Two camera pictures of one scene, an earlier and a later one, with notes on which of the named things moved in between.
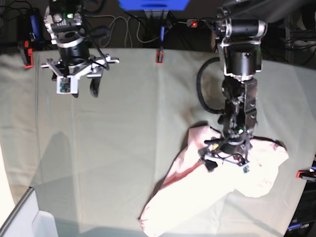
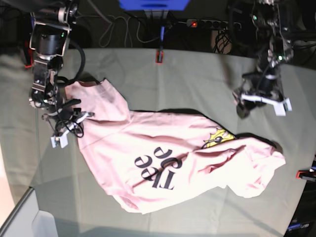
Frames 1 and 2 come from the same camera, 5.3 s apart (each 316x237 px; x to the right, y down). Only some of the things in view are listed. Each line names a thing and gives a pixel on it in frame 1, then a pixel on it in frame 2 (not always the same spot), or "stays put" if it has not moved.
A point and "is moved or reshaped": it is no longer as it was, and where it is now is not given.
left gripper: (93, 68) to (67, 118)
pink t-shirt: (190, 187) is moved or reshaped
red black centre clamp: (159, 55) stays put
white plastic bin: (25, 219) stays put
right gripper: (231, 148) to (262, 87)
